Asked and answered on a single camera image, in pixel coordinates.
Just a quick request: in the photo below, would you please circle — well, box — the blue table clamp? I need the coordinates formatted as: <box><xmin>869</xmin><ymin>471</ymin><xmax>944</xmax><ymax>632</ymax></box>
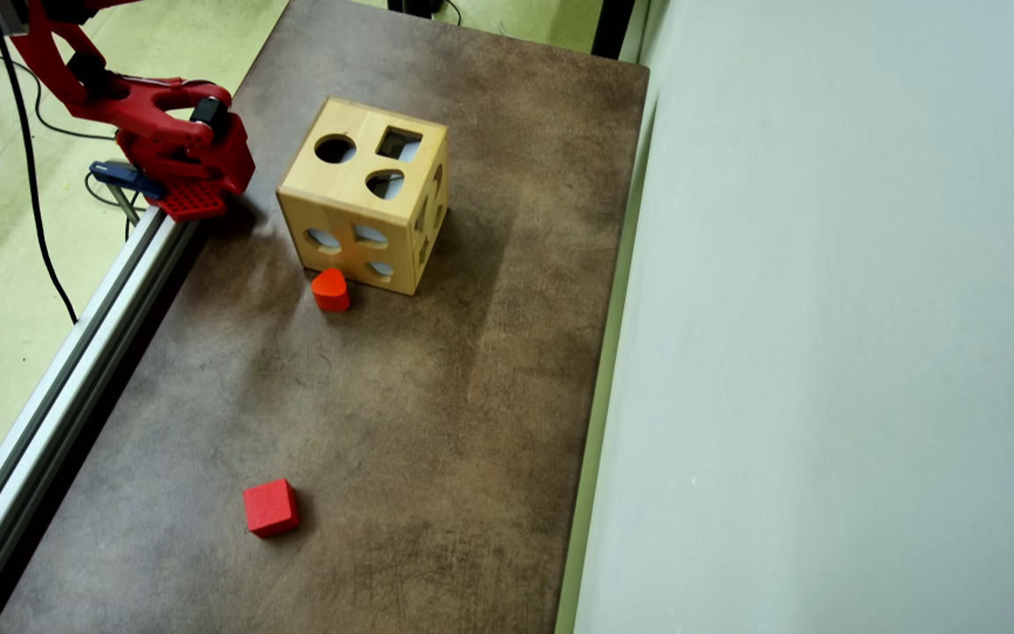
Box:
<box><xmin>89</xmin><ymin>160</ymin><xmax>166</xmax><ymax>226</ymax></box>

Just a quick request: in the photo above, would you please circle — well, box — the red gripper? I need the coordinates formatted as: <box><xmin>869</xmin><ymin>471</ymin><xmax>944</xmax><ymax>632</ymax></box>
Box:
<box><xmin>115</xmin><ymin>77</ymin><xmax>257</xmax><ymax>223</ymax></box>

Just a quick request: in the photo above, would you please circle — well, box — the thick black cable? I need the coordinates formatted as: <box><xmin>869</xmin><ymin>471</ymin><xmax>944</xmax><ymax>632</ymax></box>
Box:
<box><xmin>0</xmin><ymin>22</ymin><xmax>81</xmax><ymax>325</ymax></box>

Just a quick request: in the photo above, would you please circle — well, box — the aluminium profile rail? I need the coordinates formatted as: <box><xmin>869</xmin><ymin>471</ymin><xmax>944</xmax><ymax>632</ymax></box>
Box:
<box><xmin>0</xmin><ymin>207</ymin><xmax>202</xmax><ymax>634</ymax></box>

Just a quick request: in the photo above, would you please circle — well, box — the red cube block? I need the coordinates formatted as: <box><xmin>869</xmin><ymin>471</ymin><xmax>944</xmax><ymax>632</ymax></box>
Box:
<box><xmin>242</xmin><ymin>478</ymin><xmax>301</xmax><ymax>538</ymax></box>

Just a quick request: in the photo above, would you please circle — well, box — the thin black cable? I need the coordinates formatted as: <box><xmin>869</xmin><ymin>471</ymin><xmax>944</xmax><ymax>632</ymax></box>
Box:
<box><xmin>0</xmin><ymin>48</ymin><xmax>118</xmax><ymax>142</ymax></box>

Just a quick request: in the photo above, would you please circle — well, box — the red teardrop block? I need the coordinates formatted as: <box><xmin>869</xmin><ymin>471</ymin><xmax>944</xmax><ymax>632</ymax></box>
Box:
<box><xmin>311</xmin><ymin>268</ymin><xmax>352</xmax><ymax>313</ymax></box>

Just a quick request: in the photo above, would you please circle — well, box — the dark vertical post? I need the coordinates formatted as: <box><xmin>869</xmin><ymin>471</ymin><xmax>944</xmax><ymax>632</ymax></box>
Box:
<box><xmin>591</xmin><ymin>0</ymin><xmax>638</xmax><ymax>61</ymax></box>

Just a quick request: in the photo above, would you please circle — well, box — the wooden shape sorter box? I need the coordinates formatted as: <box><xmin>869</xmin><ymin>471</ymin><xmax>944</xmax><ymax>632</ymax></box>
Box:
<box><xmin>276</xmin><ymin>96</ymin><xmax>451</xmax><ymax>297</ymax></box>

